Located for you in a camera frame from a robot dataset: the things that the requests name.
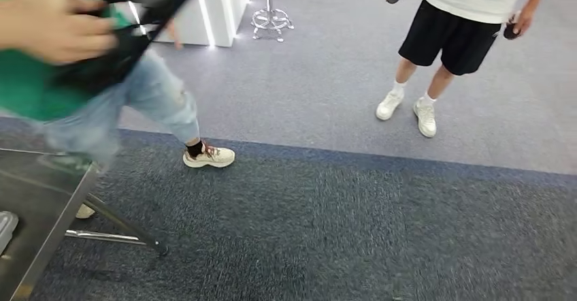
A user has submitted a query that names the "person's left hand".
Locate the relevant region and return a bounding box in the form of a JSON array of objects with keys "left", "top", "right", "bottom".
[{"left": 514, "top": 3, "right": 535, "bottom": 37}]

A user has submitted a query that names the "person's hand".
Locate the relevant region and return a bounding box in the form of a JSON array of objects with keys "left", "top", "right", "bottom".
[
  {"left": 0, "top": 0, "right": 119, "bottom": 65},
  {"left": 164, "top": 18, "right": 184, "bottom": 50}
]

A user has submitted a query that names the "black plastic perforated panel part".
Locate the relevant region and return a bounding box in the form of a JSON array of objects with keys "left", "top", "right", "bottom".
[{"left": 52, "top": 0, "right": 198, "bottom": 97}]

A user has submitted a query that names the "stainless steel workbench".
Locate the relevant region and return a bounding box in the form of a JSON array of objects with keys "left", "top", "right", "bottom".
[{"left": 0, "top": 147, "right": 170, "bottom": 301}]

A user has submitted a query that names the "white lit display counter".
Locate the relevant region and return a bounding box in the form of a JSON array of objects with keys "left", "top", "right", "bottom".
[{"left": 114, "top": 0, "right": 252, "bottom": 48}]

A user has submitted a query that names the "person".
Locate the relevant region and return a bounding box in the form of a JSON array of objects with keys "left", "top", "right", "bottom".
[
  {"left": 0, "top": 0, "right": 236, "bottom": 221},
  {"left": 375, "top": 0, "right": 557, "bottom": 139}
]

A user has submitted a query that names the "chrome stool base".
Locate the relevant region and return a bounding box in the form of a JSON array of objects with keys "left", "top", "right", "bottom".
[{"left": 250, "top": 0, "right": 295, "bottom": 43}]

